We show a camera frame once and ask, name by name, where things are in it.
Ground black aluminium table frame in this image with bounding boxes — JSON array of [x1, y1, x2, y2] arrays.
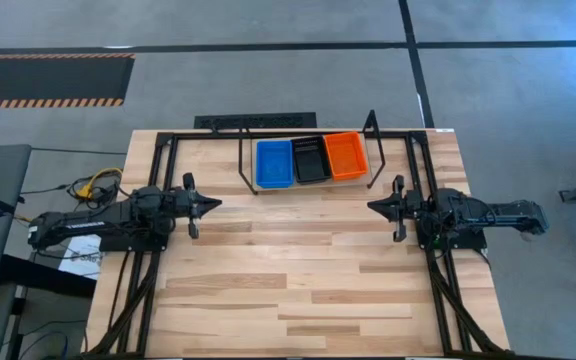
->
[[85, 130, 512, 360]]

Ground blue plastic basket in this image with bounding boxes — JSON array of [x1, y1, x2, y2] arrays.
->
[[254, 139, 295, 190]]

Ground white printed paper sheet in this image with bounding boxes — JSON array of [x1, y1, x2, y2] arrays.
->
[[58, 234, 103, 280]]

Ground black plastic basket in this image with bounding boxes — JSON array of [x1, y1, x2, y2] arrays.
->
[[290, 135, 333, 186]]

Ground black desk foot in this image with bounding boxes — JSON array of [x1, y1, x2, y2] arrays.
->
[[0, 254, 97, 300]]

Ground yellow cable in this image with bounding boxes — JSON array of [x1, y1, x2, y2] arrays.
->
[[78, 168, 124, 199]]

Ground wooden shelf with black frame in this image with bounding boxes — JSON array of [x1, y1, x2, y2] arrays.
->
[[237, 109, 387, 196]]

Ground red plastic basket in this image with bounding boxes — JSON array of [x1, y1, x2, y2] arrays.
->
[[323, 130, 370, 182]]

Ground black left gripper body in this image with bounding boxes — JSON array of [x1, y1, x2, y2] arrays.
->
[[162, 172, 202, 240]]

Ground black perforated floor grate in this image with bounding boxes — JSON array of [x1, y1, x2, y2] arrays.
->
[[194, 112, 317, 130]]

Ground black hazard-striped floor mat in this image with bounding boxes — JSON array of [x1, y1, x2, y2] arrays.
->
[[0, 53, 136, 109]]

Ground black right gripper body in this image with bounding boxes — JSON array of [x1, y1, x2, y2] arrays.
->
[[390, 174, 425, 244]]

